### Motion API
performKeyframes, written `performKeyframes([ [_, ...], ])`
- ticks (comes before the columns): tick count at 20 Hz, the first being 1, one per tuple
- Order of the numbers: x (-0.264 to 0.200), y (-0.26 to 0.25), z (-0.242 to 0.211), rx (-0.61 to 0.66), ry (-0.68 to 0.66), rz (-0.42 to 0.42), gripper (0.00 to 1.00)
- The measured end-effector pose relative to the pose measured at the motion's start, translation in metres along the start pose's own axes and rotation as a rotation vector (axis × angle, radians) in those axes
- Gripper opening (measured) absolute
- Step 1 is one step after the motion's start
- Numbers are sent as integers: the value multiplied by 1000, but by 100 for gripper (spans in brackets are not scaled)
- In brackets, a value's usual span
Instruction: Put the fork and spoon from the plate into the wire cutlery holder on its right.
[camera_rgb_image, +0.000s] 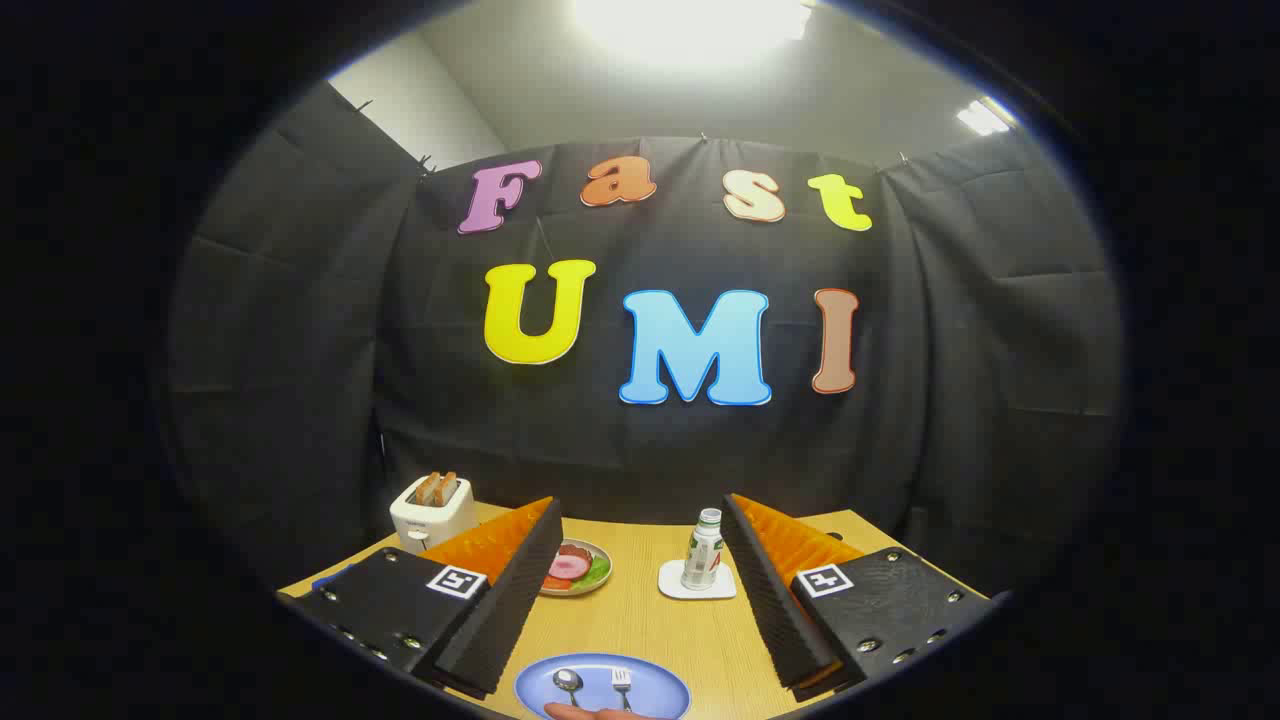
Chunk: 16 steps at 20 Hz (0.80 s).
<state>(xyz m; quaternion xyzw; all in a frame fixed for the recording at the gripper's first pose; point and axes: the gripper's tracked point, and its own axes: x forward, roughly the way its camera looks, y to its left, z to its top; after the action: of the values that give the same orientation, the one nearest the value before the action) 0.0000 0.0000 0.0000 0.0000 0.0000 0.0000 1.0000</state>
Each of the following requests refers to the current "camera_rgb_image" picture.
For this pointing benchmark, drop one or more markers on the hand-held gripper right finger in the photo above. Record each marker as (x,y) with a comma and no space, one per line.
(770,600)

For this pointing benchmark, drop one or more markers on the white oval food plate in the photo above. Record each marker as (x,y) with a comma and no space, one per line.
(602,582)

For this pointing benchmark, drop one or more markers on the white toaster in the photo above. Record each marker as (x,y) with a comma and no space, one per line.
(440,522)

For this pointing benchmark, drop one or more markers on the brown toast slice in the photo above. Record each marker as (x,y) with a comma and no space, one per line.
(428,488)
(449,485)

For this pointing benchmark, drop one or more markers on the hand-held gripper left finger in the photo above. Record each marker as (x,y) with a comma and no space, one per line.
(505,610)

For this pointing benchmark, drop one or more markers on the blue towel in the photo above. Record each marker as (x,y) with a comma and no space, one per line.
(335,578)

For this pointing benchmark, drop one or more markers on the white coaster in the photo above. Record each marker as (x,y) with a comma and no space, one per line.
(700,594)

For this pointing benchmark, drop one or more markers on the white bottle green label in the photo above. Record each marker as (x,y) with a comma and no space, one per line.
(703,550)

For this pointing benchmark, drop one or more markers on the orange tomato slice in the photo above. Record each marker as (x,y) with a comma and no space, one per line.
(556,583)

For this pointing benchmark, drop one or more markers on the bright ceiling light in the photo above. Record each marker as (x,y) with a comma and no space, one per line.
(690,25)

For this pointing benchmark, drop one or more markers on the green lettuce leaf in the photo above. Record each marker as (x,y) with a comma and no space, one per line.
(597,572)

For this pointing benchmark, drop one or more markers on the blue plate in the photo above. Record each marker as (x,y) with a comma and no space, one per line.
(660,690)

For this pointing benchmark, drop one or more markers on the rectangular ceiling light panel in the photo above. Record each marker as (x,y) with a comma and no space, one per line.
(985,117)

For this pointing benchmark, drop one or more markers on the pink ham slice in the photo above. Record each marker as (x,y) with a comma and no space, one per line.
(570,567)

